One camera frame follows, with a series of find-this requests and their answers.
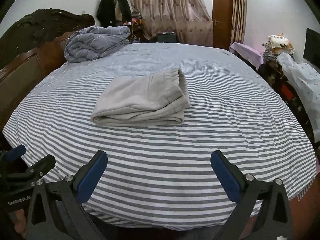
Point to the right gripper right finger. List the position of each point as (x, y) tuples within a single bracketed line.
[(274, 219)]

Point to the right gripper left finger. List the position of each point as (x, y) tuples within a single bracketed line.
[(56, 211)]

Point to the grey sweat pants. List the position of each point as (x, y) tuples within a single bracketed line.
[(151, 100)]

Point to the grey white striped bed sheet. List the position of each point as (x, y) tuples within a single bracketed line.
[(161, 176)]

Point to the dark wooden headboard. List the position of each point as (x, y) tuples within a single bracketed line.
[(31, 49)]

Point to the white dotted cover cloth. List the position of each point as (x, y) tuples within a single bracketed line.
[(305, 80)]

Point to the folded blue grey duvet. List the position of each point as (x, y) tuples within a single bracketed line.
[(95, 42)]

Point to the lilac cloth covered table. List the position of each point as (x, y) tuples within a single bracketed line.
[(254, 57)]

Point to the black hanging jacket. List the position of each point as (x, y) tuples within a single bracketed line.
[(106, 13)]

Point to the black box by curtain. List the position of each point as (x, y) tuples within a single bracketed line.
[(167, 37)]

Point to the dark green hanging coat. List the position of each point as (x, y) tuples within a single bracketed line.
[(122, 12)]

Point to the brown wooden door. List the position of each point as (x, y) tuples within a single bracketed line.
[(222, 22)]

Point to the striped brown side curtain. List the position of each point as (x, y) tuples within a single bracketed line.
[(239, 14)]

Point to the floral pink curtain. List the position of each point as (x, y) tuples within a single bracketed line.
[(188, 19)]

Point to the black wall television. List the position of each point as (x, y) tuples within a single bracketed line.
[(312, 47)]

